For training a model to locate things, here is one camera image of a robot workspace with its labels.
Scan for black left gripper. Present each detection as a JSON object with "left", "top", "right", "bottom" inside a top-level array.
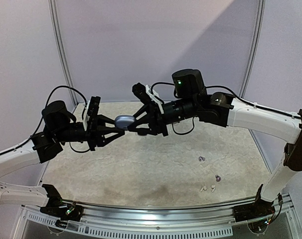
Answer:
[{"left": 54, "top": 114, "right": 125, "bottom": 151}]

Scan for blue-grey earbud charging case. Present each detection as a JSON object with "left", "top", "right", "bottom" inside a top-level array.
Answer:
[{"left": 114, "top": 115, "right": 136, "bottom": 130}]

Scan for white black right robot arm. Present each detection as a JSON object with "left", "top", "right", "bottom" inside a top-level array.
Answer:
[{"left": 128, "top": 69, "right": 302, "bottom": 222}]

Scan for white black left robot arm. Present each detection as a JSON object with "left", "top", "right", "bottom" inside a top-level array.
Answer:
[{"left": 0, "top": 97, "right": 125, "bottom": 216}]

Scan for white earbud left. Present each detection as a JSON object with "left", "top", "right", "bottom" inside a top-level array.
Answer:
[{"left": 200, "top": 186, "right": 207, "bottom": 192}]

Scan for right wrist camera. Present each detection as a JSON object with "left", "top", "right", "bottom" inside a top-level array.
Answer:
[{"left": 132, "top": 83, "right": 164, "bottom": 114}]

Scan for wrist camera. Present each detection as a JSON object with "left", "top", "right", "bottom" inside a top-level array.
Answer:
[
  {"left": 132, "top": 83, "right": 164, "bottom": 114},
  {"left": 82, "top": 96, "right": 101, "bottom": 131}
]

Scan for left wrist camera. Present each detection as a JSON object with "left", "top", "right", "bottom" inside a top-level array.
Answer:
[{"left": 82, "top": 96, "right": 101, "bottom": 131}]

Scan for aluminium back wall rail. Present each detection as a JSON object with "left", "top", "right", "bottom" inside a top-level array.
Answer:
[{"left": 76, "top": 100, "right": 176, "bottom": 103}]

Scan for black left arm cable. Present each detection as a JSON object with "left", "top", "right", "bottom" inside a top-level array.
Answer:
[{"left": 0, "top": 86, "right": 88, "bottom": 160}]

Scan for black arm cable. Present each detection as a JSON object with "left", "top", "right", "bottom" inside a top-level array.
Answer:
[
  {"left": 151, "top": 83, "right": 302, "bottom": 122},
  {"left": 0, "top": 86, "right": 88, "bottom": 160}
]

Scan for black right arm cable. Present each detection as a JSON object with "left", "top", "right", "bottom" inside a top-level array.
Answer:
[{"left": 151, "top": 83, "right": 302, "bottom": 122}]

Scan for aluminium right corner post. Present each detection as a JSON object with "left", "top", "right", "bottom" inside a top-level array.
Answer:
[{"left": 239, "top": 0, "right": 265, "bottom": 98}]

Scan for aluminium corner post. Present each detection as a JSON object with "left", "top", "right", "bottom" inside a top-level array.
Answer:
[
  {"left": 239, "top": 0, "right": 265, "bottom": 98},
  {"left": 48, "top": 0, "right": 78, "bottom": 108}
]

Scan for aluminium left corner post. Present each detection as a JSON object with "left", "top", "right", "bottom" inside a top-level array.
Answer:
[{"left": 48, "top": 0, "right": 78, "bottom": 108}]

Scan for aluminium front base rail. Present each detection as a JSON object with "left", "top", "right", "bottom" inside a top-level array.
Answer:
[{"left": 14, "top": 194, "right": 302, "bottom": 239}]

